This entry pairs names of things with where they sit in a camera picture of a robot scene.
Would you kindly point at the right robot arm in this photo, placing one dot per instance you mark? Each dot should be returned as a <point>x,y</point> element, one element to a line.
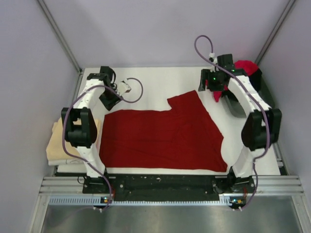
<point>262,125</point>

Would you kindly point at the black t shirt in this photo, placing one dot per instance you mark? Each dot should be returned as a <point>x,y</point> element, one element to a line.
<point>255,79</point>

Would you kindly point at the grey plastic tray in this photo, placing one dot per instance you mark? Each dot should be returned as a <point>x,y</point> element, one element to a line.
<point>235,108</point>

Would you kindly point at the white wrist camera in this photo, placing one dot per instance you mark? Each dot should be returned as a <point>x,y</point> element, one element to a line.
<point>214,61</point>
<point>123,87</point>

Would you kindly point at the dark red t shirt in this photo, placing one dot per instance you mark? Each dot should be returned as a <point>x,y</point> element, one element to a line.
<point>183,137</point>

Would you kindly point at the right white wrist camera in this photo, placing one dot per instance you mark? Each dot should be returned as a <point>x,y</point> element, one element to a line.
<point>214,61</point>

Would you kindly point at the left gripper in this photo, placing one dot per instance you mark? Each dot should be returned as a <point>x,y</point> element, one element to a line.
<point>110,104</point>

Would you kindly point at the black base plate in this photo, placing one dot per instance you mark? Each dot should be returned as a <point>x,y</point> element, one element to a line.
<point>167,187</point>

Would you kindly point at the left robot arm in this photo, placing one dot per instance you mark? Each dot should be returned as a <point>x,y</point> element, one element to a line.
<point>79,128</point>

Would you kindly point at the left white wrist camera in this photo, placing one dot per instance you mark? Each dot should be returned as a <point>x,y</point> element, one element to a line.
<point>123,87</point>

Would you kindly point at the aluminium front rail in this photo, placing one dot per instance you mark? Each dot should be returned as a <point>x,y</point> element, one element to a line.
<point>267,185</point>

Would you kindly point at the right aluminium corner post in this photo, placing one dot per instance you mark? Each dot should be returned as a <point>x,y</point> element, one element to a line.
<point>290,4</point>

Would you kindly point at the left aluminium corner post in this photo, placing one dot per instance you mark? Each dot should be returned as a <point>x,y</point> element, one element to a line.
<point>59,36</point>

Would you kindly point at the folded white t shirt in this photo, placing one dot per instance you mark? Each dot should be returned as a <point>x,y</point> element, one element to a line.
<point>65,162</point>

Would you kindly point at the bright red t shirt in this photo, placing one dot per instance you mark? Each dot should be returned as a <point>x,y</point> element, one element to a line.
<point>248,66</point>

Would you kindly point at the folded beige t shirt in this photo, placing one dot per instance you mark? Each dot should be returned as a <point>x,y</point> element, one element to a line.
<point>54,150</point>

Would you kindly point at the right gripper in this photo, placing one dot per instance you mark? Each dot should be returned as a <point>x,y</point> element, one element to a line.
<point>206,74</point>

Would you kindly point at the aluminium corner post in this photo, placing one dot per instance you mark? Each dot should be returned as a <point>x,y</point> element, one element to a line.
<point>59,36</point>
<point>290,4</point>

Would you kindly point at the grey slotted cable duct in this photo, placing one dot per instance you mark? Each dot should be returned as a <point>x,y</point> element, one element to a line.
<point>102,201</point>

